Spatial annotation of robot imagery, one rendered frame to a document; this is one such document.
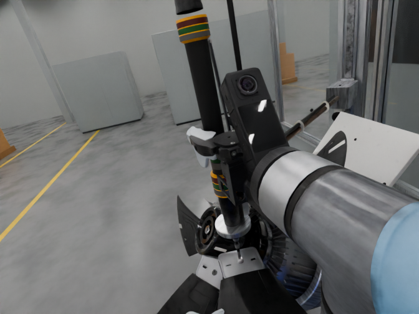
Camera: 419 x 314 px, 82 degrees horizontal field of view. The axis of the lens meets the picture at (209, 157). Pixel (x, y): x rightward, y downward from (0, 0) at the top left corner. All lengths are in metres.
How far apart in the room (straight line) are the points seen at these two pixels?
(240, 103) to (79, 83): 7.57
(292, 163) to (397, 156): 0.48
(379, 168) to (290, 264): 0.30
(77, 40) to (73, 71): 5.37
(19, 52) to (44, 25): 1.60
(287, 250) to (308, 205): 0.45
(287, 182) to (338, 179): 0.04
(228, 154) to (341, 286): 0.17
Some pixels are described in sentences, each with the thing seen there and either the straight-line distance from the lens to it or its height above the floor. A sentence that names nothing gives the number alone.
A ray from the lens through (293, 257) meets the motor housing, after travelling 0.64.
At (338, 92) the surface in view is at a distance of 0.91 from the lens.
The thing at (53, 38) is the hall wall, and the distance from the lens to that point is 13.38.
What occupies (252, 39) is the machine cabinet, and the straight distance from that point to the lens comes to 6.11.
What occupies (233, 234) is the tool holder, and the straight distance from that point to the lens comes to 0.47.
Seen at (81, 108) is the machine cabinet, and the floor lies 0.71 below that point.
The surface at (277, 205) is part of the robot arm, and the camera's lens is 0.21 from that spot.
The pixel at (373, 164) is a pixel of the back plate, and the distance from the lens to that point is 0.70.
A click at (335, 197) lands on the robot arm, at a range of 0.18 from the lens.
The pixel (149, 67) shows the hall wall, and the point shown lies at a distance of 12.51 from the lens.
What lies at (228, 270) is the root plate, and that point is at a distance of 0.56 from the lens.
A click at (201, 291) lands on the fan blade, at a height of 1.08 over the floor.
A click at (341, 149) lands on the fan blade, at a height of 1.43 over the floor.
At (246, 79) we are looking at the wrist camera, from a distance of 0.28.
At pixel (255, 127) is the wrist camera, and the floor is 1.53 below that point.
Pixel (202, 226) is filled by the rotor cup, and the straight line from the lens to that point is 0.64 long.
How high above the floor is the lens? 1.62
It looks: 24 degrees down
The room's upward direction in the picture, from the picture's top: 12 degrees counter-clockwise
